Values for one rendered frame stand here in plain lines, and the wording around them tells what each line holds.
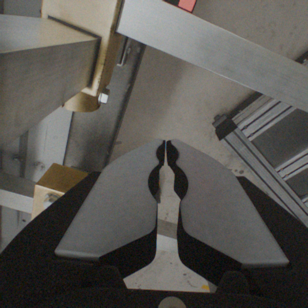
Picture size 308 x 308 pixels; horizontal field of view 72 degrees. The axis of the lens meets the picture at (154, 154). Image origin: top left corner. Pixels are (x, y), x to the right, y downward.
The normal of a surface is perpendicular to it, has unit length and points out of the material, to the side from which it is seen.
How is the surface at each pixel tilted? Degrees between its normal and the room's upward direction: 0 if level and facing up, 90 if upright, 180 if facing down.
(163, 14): 0
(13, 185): 90
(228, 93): 0
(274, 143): 0
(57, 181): 90
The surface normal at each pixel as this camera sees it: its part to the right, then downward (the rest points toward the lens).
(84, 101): 0.58, 0.59
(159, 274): -0.04, 0.50
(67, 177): 0.35, -0.80
